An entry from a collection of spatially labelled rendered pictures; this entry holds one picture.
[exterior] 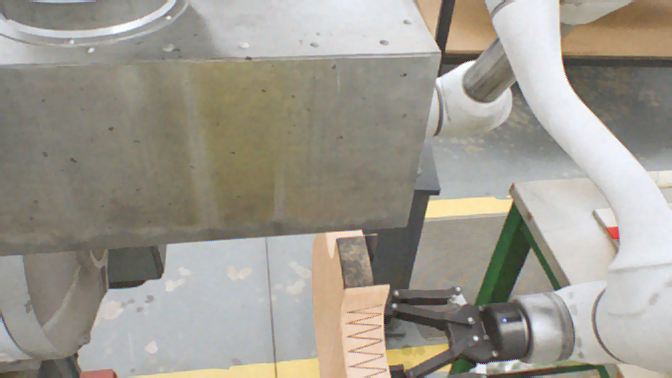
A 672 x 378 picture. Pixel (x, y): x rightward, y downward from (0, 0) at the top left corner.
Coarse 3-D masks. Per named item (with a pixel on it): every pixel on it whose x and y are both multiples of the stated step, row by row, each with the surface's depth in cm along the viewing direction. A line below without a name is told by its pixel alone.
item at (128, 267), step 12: (108, 252) 87; (120, 252) 87; (132, 252) 87; (144, 252) 88; (156, 252) 89; (108, 264) 89; (120, 264) 89; (132, 264) 89; (144, 264) 90; (156, 264) 90; (108, 276) 90; (120, 276) 91; (132, 276) 91; (144, 276) 92; (156, 276) 92; (108, 288) 95; (120, 288) 96
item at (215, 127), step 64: (192, 0) 34; (256, 0) 35; (320, 0) 35; (384, 0) 36; (0, 64) 28; (64, 64) 28; (128, 64) 29; (192, 64) 29; (256, 64) 30; (320, 64) 30; (384, 64) 31; (0, 128) 30; (64, 128) 31; (128, 128) 31; (192, 128) 32; (256, 128) 33; (320, 128) 33; (384, 128) 34; (0, 192) 33; (64, 192) 34; (128, 192) 34; (192, 192) 35; (256, 192) 36; (320, 192) 37; (384, 192) 38
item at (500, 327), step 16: (464, 304) 75; (496, 304) 73; (512, 304) 73; (480, 320) 73; (496, 320) 71; (512, 320) 71; (448, 336) 73; (464, 336) 72; (480, 336) 72; (496, 336) 70; (512, 336) 70; (464, 352) 70; (480, 352) 70; (496, 352) 71; (512, 352) 70
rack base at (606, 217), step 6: (594, 210) 109; (600, 210) 108; (606, 210) 108; (612, 210) 108; (600, 216) 107; (606, 216) 107; (612, 216) 107; (600, 222) 107; (606, 222) 106; (612, 222) 106; (612, 240) 104; (618, 240) 103; (618, 246) 102
